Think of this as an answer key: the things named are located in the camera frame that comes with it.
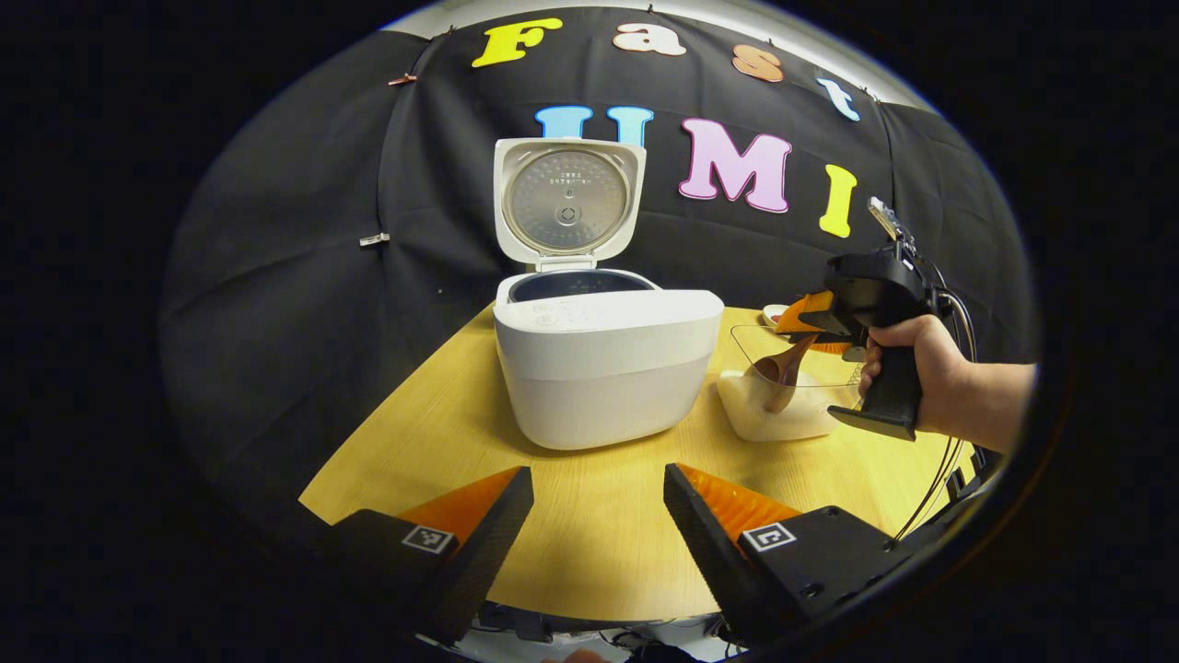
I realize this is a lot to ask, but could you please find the white rice cooker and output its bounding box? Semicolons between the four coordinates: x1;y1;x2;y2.
493;137;725;451

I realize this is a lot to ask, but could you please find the black backdrop cloth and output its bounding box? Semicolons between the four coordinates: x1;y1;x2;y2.
161;7;1037;517

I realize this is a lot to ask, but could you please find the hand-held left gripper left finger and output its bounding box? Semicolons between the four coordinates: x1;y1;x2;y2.
313;466;535;646

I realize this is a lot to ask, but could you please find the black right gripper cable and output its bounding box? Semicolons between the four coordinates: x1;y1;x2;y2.
892;262;979;544

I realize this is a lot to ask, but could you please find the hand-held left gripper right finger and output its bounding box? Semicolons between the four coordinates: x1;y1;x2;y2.
663;463;908;646

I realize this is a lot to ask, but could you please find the brown wooden spoon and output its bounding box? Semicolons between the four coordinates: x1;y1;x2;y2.
753;333;821;413

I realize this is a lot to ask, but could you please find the white rice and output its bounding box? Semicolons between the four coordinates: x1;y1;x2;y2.
718;370;844;441

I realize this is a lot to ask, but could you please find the clear plastic container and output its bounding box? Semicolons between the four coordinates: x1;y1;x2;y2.
717;324;867;443

